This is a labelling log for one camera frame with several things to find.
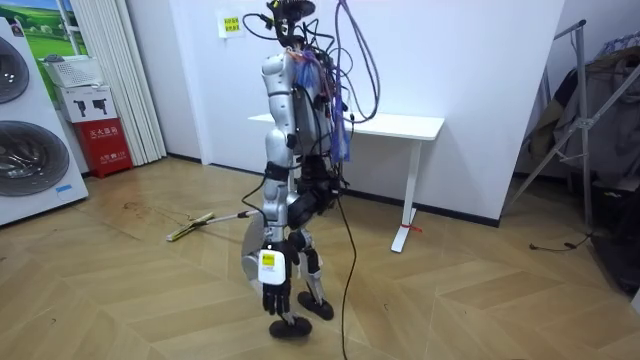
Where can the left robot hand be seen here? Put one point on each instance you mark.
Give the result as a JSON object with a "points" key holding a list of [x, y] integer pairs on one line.
{"points": [[272, 280]]}

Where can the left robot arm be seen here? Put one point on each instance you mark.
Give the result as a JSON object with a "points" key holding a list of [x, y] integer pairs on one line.
{"points": [[276, 150]]}

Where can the robot body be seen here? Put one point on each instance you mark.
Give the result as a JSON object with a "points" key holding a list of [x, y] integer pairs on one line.
{"points": [[311, 120]]}

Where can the white desk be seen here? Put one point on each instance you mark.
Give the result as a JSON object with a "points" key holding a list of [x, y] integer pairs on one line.
{"points": [[407, 130]]}

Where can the red cabinet box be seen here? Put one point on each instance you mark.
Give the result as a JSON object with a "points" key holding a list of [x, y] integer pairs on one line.
{"points": [[104, 146]]}

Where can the white ribbed folding panels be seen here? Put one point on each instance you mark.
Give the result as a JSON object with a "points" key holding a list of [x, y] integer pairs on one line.
{"points": [[120, 80]]}

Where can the white cardboard box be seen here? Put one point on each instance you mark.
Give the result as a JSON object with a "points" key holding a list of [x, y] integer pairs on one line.
{"points": [[87, 104]]}

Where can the white washing machine tower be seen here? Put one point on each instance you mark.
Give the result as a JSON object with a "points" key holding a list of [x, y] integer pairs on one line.
{"points": [[30, 140]]}

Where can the white perforated basket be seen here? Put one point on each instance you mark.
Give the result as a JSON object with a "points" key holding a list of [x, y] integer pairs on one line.
{"points": [[74, 71]]}

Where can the metal clothes rack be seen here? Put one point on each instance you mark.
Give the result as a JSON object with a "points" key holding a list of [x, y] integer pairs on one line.
{"points": [[582, 120]]}

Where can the black bag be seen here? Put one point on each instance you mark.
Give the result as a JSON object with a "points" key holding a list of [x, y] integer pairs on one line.
{"points": [[622, 240]]}

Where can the hanging grey clothes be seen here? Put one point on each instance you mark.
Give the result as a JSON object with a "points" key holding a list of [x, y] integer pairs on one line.
{"points": [[610, 115]]}

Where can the yellow wall notice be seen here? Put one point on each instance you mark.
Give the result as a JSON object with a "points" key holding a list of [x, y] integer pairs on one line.
{"points": [[230, 23]]}

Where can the green landscape wall poster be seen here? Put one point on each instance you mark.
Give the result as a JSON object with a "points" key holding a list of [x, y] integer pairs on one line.
{"points": [[42, 30]]}

